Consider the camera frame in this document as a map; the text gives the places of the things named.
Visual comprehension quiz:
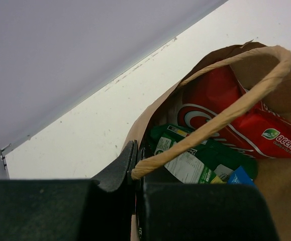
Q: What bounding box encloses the light blue snack bar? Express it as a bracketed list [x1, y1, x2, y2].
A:
[227, 166, 255, 186]

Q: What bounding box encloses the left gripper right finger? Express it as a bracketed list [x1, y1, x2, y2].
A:
[135, 148, 279, 241]

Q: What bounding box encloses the brown paper bag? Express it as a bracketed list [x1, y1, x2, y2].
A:
[126, 42, 291, 240]

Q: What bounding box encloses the green white snack packet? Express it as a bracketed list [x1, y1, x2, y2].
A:
[164, 139, 224, 184]

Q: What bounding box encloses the dark green snack bag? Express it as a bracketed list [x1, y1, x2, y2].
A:
[147, 124, 258, 180]

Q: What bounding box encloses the red Chuba chips bag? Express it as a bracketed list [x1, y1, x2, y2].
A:
[177, 66, 291, 159]

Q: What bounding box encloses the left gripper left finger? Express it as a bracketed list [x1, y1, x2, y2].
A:
[0, 141, 137, 240]

